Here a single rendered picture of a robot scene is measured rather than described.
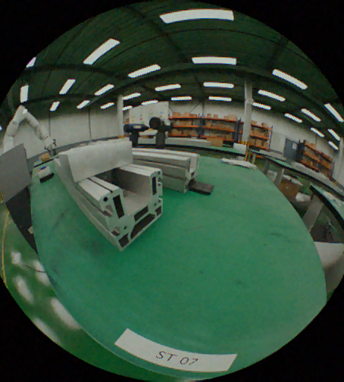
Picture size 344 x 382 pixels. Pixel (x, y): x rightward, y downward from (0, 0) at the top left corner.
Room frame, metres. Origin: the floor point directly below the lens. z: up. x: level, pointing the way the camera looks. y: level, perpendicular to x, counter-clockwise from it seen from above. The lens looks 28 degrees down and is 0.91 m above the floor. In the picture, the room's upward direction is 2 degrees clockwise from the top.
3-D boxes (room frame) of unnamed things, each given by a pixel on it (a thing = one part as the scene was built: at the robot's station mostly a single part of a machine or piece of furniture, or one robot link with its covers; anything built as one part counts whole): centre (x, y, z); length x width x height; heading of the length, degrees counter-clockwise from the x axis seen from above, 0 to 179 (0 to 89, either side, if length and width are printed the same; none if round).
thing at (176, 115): (10.56, -0.94, 1.58); 2.83 x 0.98 x 3.15; 67
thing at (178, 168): (0.48, 0.29, 0.82); 0.80 x 0.10 x 0.09; 60
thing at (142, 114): (3.75, 0.86, 0.97); 1.50 x 0.50 x 1.95; 67
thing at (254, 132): (8.18, -6.45, 1.55); 2.83 x 0.98 x 3.10; 67
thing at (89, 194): (0.31, 0.39, 0.82); 0.80 x 0.10 x 0.09; 60
